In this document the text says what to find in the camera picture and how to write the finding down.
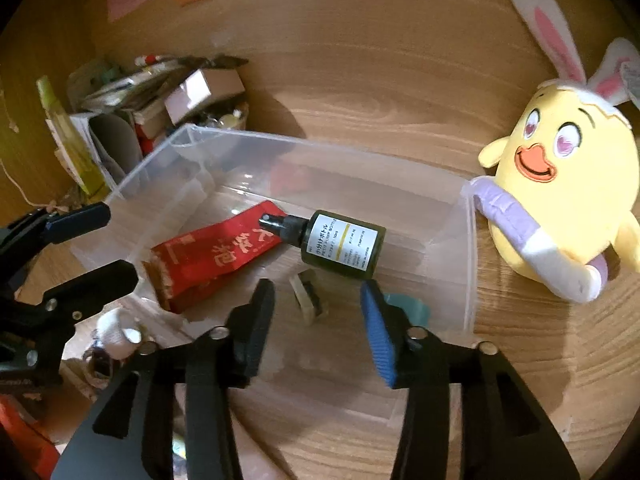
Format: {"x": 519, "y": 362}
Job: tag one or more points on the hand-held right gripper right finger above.
{"x": 377, "y": 330}

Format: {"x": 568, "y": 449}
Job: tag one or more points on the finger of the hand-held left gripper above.
{"x": 75, "y": 221}
{"x": 100, "y": 281}

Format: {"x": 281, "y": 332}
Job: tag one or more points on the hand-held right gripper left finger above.
{"x": 260, "y": 310}

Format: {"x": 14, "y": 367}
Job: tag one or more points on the white tape roll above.
{"x": 115, "y": 332}

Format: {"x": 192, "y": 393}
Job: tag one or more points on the dark green spray bottle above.
{"x": 345, "y": 242}

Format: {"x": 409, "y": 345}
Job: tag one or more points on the clear plastic storage bin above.
{"x": 350, "y": 185}

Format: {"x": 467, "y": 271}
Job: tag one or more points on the teal paper piece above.
{"x": 415, "y": 310}

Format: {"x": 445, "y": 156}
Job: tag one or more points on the red foil packet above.
{"x": 210, "y": 255}

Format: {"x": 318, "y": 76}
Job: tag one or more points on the white paper file holder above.
{"x": 115, "y": 145}

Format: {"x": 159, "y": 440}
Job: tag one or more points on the red book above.
{"x": 147, "y": 140}

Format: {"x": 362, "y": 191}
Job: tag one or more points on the orange red object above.
{"x": 25, "y": 440}

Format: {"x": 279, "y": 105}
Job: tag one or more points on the red white marker pen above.
{"x": 152, "y": 59}

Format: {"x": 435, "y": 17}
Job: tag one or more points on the small glass bottles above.
{"x": 227, "y": 120}

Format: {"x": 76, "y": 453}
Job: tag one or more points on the small cardboard box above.
{"x": 220, "y": 82}

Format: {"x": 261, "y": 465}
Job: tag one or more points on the yellow chick plush toy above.
{"x": 550, "y": 200}

